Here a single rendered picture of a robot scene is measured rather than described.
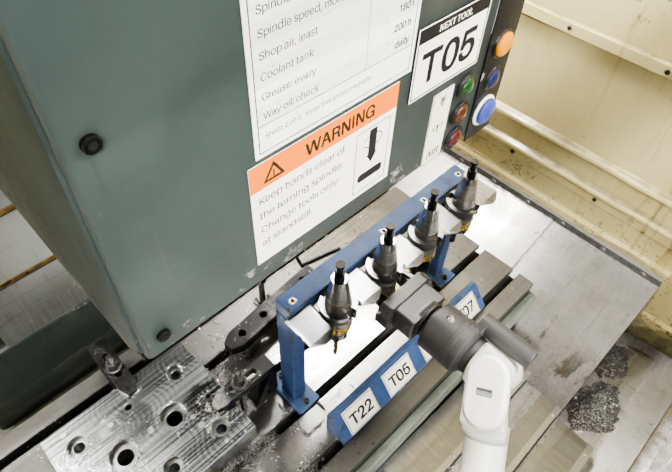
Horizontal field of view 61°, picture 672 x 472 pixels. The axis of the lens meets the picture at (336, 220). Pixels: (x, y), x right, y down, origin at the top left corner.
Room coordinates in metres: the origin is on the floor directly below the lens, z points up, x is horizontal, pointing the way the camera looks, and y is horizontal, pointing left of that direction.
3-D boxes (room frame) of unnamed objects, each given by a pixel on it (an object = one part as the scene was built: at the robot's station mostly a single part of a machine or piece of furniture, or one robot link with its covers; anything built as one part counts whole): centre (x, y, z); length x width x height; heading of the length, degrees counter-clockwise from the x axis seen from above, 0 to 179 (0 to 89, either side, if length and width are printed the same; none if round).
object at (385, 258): (0.58, -0.09, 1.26); 0.04 x 0.04 x 0.07
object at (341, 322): (0.50, -0.01, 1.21); 0.06 x 0.06 x 0.03
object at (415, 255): (0.62, -0.12, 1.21); 0.07 x 0.05 x 0.01; 46
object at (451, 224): (0.70, -0.20, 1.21); 0.07 x 0.05 x 0.01; 46
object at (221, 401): (0.46, 0.16, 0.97); 0.13 x 0.03 x 0.15; 136
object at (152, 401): (0.36, 0.31, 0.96); 0.29 x 0.23 x 0.05; 136
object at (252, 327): (0.66, 0.12, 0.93); 0.26 x 0.05 x 0.06; 141
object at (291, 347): (0.50, 0.07, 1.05); 0.10 x 0.05 x 0.30; 46
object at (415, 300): (0.51, -0.16, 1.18); 0.13 x 0.12 x 0.10; 137
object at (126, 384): (0.48, 0.40, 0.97); 0.13 x 0.03 x 0.15; 46
